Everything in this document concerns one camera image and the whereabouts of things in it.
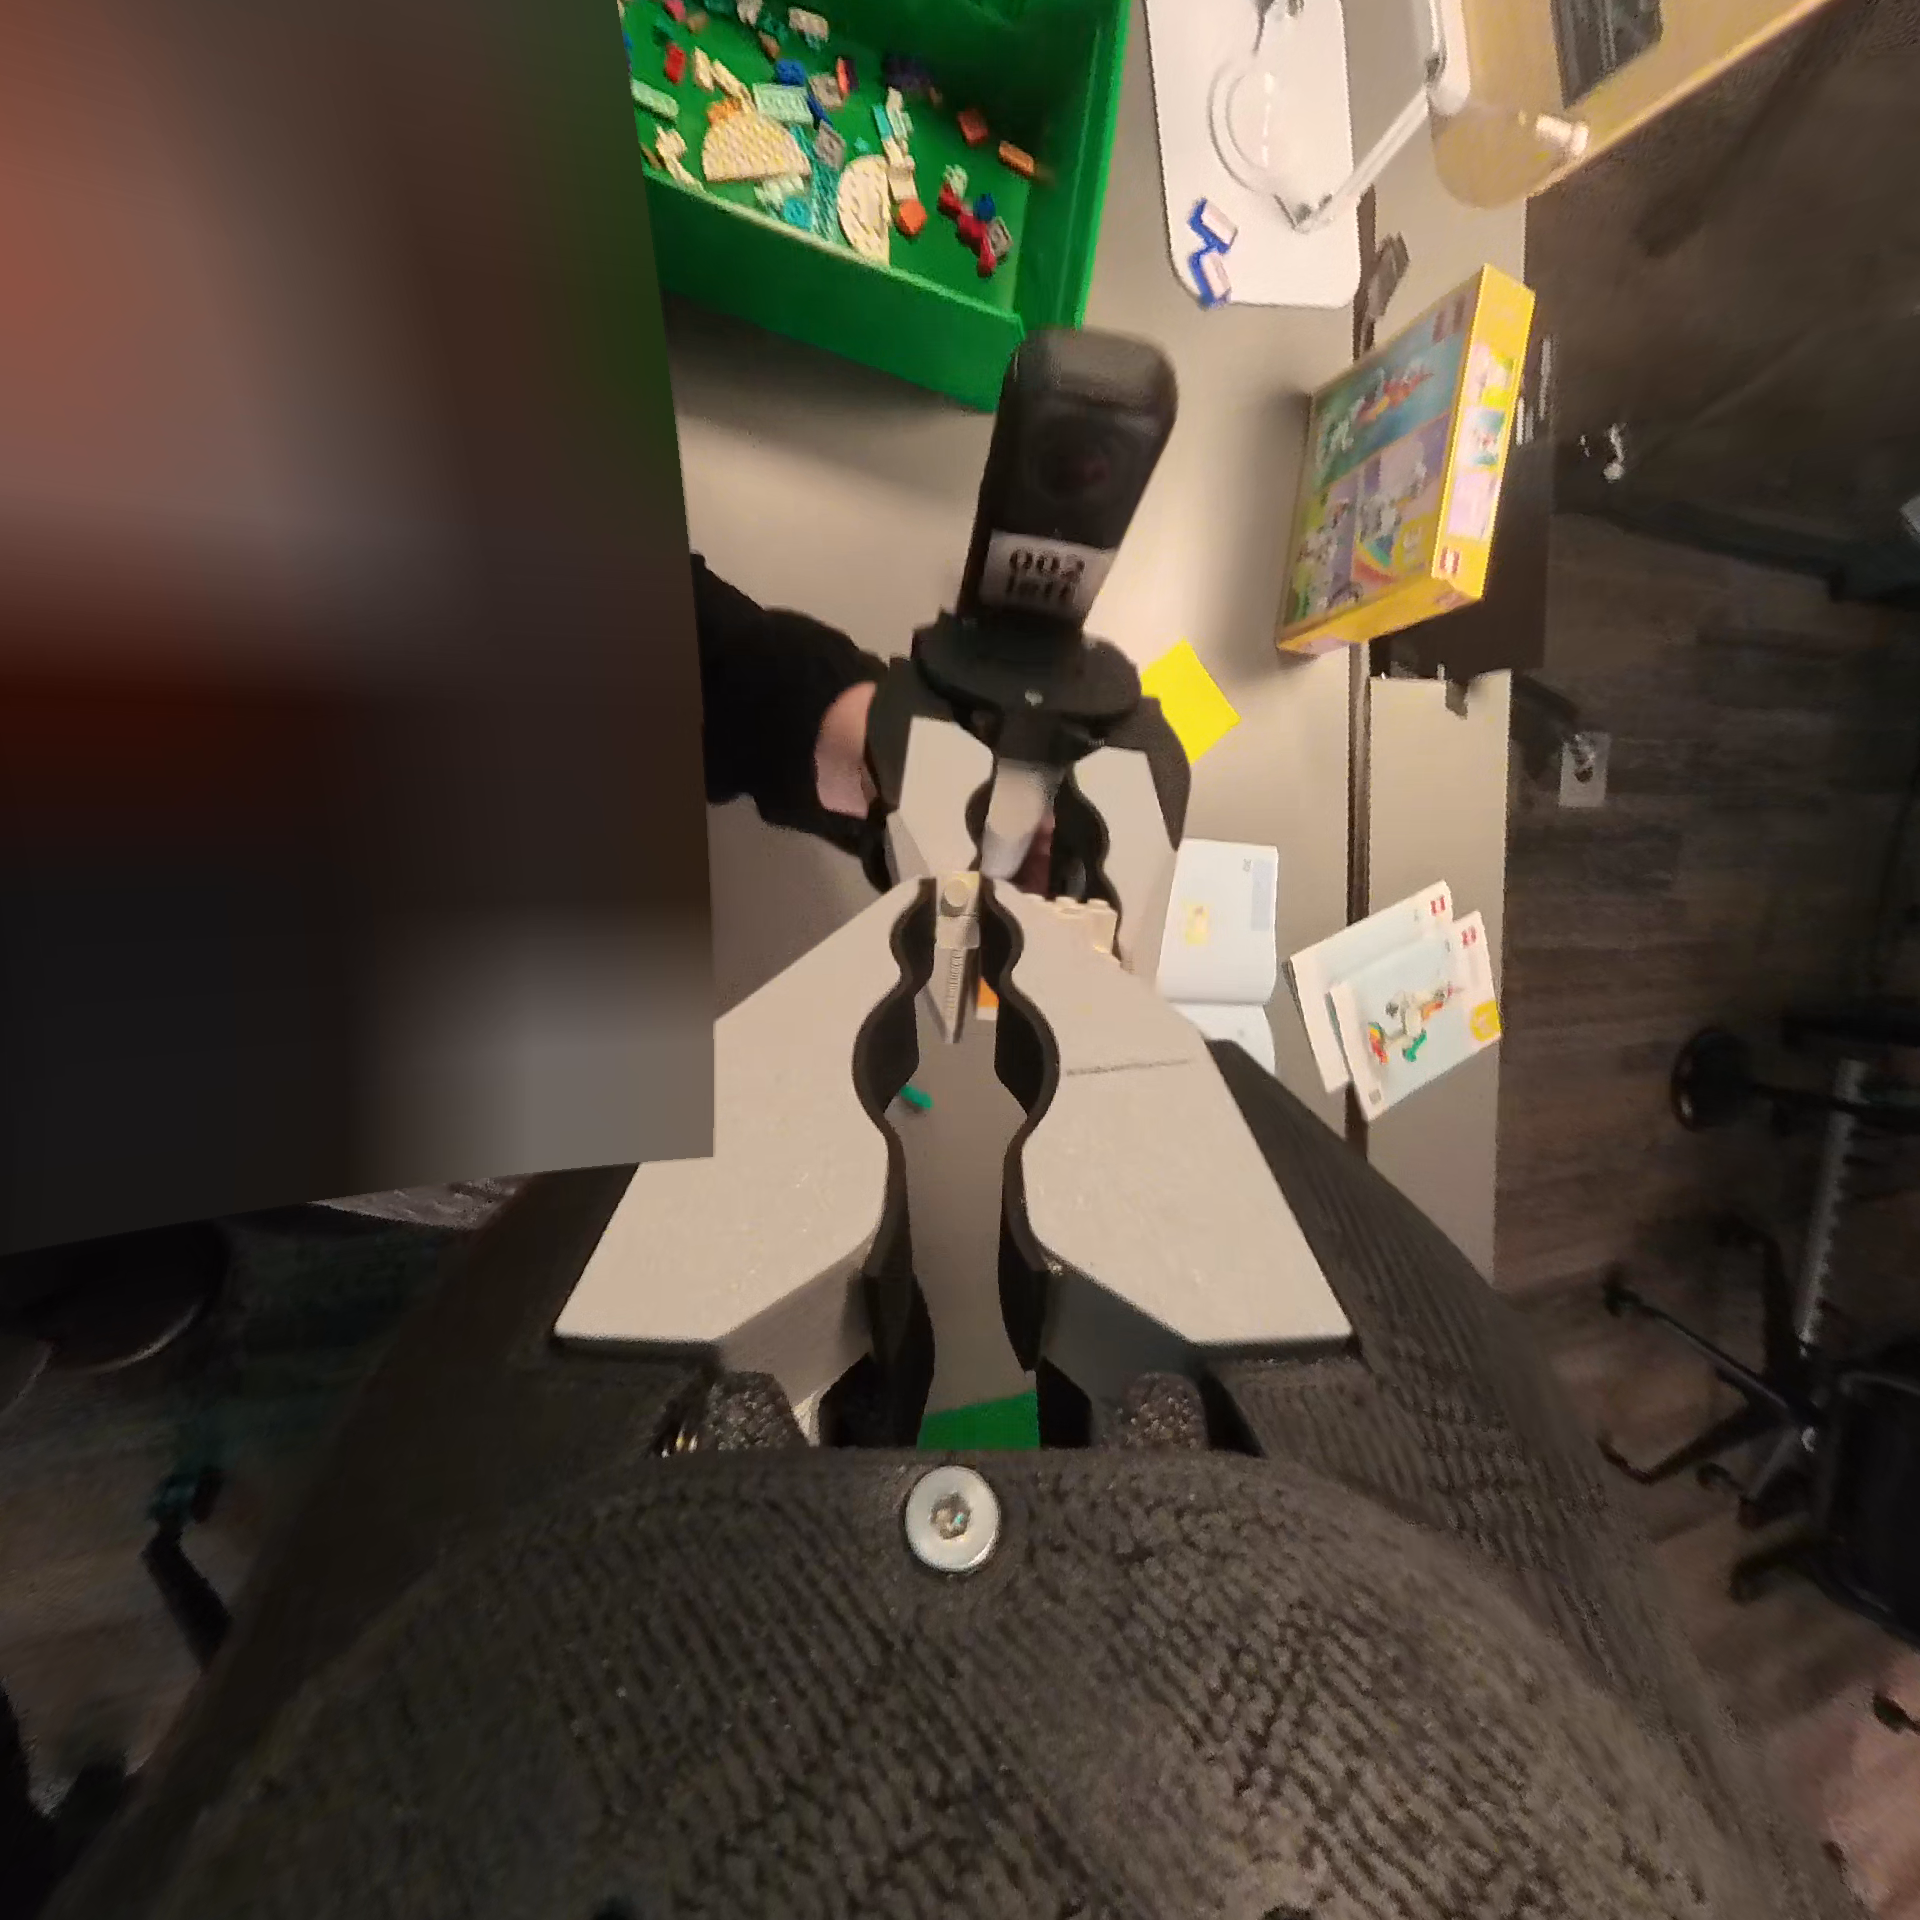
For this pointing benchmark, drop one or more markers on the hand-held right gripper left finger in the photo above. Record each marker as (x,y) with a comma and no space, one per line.
(735,1202)

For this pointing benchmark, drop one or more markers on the yellow lego set box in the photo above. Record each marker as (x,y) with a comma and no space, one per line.
(1395,466)

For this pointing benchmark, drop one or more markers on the clear plastic holder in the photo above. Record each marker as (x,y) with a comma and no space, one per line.
(1289,107)

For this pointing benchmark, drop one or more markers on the lego brick assembly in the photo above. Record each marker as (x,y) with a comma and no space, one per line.
(1084,922)

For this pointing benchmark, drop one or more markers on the black office chair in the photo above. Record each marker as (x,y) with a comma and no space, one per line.
(1800,1349)

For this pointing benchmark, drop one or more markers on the blue and white lego piece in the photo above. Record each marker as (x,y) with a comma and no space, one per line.
(1207,240)

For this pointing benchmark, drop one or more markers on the small beige lego piece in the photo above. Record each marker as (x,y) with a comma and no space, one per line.
(956,962)

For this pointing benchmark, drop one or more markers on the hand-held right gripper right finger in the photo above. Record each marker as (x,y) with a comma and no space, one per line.
(1170,1202)

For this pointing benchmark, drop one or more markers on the lego instruction booklet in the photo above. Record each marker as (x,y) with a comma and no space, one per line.
(1402,998)

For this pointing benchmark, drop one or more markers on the pile of loose lego pieces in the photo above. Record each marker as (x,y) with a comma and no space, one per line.
(839,135)

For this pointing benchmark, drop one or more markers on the person's left hand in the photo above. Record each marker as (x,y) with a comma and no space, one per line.
(844,757)

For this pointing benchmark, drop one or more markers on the yellow sticky note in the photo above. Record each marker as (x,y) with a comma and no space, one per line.
(1194,698)

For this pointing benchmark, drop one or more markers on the green plastic bin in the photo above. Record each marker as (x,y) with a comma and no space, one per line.
(900,324)

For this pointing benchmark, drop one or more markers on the white paper booklet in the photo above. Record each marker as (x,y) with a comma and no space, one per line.
(1223,932)

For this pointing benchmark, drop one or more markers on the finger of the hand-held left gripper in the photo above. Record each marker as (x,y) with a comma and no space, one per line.
(945,797)
(1017,819)

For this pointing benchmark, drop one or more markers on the white board with clear stand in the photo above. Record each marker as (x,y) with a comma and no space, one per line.
(1289,264)

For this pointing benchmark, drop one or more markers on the person's left forearm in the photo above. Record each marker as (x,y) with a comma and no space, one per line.
(756,692)

